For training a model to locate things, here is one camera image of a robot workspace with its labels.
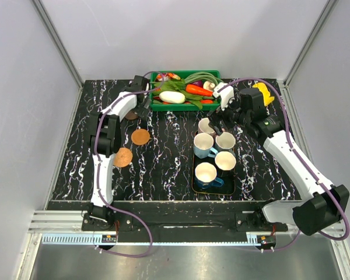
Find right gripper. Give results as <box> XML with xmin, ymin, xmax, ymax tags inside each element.
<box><xmin>207</xmin><ymin>92</ymin><xmax>251</xmax><ymax>136</ymax></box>

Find dark walnut coaster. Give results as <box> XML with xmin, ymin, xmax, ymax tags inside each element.
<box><xmin>125</xmin><ymin>111</ymin><xmax>138</xmax><ymax>120</ymax></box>

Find pink cup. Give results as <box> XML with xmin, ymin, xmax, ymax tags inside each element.
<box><xmin>198</xmin><ymin>118</ymin><xmax>216</xmax><ymax>137</ymax></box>

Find grey blue cup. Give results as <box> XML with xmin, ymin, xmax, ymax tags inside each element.
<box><xmin>215</xmin><ymin>132</ymin><xmax>236</xmax><ymax>152</ymax></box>

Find light brown wooden coaster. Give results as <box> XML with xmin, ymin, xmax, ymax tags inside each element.
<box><xmin>131</xmin><ymin>129</ymin><xmax>151</xmax><ymax>145</ymax></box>

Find white cup dark body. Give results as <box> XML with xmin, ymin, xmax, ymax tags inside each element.
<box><xmin>215</xmin><ymin>151</ymin><xmax>236</xmax><ymax>178</ymax></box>

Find woven rattan coaster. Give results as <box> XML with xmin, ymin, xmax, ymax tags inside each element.
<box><xmin>113</xmin><ymin>147</ymin><xmax>133</xmax><ymax>168</ymax></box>

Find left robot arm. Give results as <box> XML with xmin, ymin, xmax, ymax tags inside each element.
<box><xmin>89</xmin><ymin>75</ymin><xmax>151</xmax><ymax>207</ymax></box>

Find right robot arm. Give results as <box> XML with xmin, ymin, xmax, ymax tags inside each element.
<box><xmin>208</xmin><ymin>83</ymin><xmax>350</xmax><ymax>241</ymax></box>

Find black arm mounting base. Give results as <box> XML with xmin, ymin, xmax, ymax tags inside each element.
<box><xmin>46</xmin><ymin>200</ymin><xmax>303</xmax><ymax>243</ymax></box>

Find light blue cup left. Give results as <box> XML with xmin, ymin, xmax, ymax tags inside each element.
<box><xmin>194</xmin><ymin>133</ymin><xmax>218</xmax><ymax>159</ymax></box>

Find dark blue cup front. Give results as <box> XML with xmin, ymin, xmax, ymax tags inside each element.
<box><xmin>194</xmin><ymin>162</ymin><xmax>224</xmax><ymax>189</ymax></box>

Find green plastic vegetable tray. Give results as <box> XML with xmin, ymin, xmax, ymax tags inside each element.
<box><xmin>150</xmin><ymin>70</ymin><xmax>222</xmax><ymax>111</ymax></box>

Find white radish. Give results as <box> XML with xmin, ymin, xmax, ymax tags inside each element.
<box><xmin>159</xmin><ymin>91</ymin><xmax>186</xmax><ymax>104</ymax></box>

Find white mushroom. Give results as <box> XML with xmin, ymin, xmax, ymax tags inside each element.
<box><xmin>203</xmin><ymin>80</ymin><xmax>216</xmax><ymax>91</ymax></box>

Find colourful snack packet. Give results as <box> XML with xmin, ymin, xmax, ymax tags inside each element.
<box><xmin>155</xmin><ymin>72</ymin><xmax>181</xmax><ymax>82</ymax></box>

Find leafy green vegetable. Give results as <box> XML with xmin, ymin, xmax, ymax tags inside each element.
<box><xmin>150</xmin><ymin>80</ymin><xmax>203</xmax><ymax>111</ymax></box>

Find purple onion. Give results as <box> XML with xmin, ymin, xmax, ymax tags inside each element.
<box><xmin>192</xmin><ymin>80</ymin><xmax>203</xmax><ymax>88</ymax></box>

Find orange carrot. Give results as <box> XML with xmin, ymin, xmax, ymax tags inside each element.
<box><xmin>185</xmin><ymin>84</ymin><xmax>213</xmax><ymax>97</ymax></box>

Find green long beans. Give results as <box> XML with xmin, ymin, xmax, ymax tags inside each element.
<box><xmin>184</xmin><ymin>72</ymin><xmax>222</xmax><ymax>85</ymax></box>

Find yellow napa cabbage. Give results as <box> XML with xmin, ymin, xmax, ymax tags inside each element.
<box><xmin>252</xmin><ymin>82</ymin><xmax>275</xmax><ymax>107</ymax></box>

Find black serving tray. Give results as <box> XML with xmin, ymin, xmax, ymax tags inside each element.
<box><xmin>192</xmin><ymin>140</ymin><xmax>236</xmax><ymax>195</ymax></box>

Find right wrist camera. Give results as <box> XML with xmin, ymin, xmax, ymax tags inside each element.
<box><xmin>212</xmin><ymin>82</ymin><xmax>235</xmax><ymax>111</ymax></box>

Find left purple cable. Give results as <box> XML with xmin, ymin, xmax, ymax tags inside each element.
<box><xmin>92</xmin><ymin>71</ymin><xmax>166</xmax><ymax>257</ymax></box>

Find purple cable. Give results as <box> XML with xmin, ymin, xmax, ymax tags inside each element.
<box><xmin>218</xmin><ymin>77</ymin><xmax>350</xmax><ymax>253</ymax></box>
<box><xmin>92</xmin><ymin>71</ymin><xmax>166</xmax><ymax>257</ymax></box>

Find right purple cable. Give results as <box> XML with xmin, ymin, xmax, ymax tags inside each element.
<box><xmin>218</xmin><ymin>77</ymin><xmax>350</xmax><ymax>253</ymax></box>

